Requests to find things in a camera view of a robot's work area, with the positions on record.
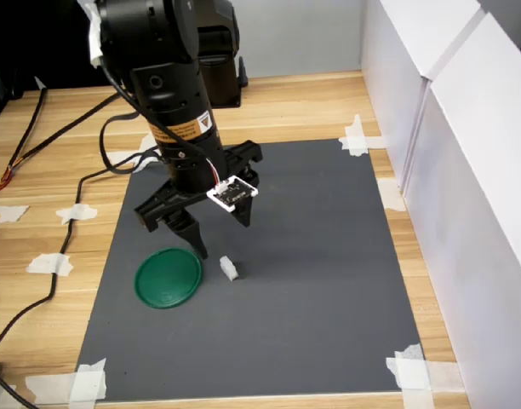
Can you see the small white plastic terminal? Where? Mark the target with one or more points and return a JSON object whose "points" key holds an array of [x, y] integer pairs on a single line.
{"points": [[229, 269]]}

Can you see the round green lid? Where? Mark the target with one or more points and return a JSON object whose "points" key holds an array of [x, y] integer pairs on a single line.
{"points": [[167, 279]]}

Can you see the white tape piece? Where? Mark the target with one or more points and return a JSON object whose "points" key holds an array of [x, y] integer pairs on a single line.
{"points": [[88, 381], [413, 375], [11, 212], [84, 212], [147, 141], [392, 196], [43, 264], [356, 142]]}

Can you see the dark grey mat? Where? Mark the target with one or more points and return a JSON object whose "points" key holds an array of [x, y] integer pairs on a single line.
{"points": [[286, 277]]}

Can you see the white tape wrap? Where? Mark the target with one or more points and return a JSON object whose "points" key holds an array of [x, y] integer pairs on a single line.
{"points": [[94, 38]]}

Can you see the white partition block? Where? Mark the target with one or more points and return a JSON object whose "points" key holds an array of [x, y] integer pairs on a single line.
{"points": [[477, 213], [392, 64]]}

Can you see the white camera box with board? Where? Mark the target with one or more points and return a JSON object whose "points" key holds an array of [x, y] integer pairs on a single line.
{"points": [[233, 194]]}

